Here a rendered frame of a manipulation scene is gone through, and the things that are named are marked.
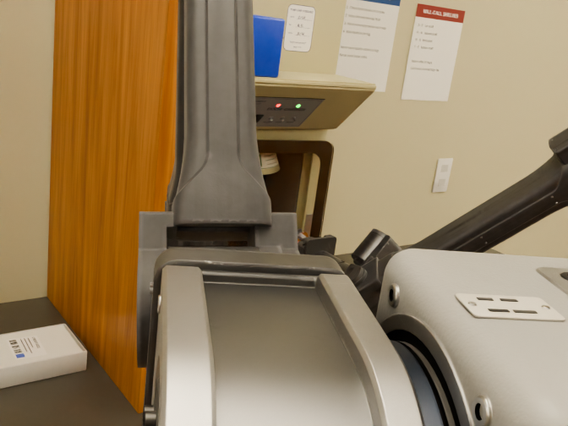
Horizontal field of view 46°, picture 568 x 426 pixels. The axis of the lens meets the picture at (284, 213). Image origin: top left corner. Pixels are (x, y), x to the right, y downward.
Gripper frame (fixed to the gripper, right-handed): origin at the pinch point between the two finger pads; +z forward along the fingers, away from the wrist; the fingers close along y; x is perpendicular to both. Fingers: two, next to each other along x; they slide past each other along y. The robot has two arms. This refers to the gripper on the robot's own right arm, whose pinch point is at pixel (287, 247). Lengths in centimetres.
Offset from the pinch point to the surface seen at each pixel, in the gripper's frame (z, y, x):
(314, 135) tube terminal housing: 7.1, 19.3, -8.3
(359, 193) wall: 50, -9, -65
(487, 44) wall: 50, 39, -110
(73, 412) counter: 2.7, -25.9, 37.9
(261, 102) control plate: -1.1, 26.7, 10.4
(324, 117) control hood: 1.9, 23.7, -5.7
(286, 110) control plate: 0.2, 25.3, 4.3
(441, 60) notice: 50, 32, -90
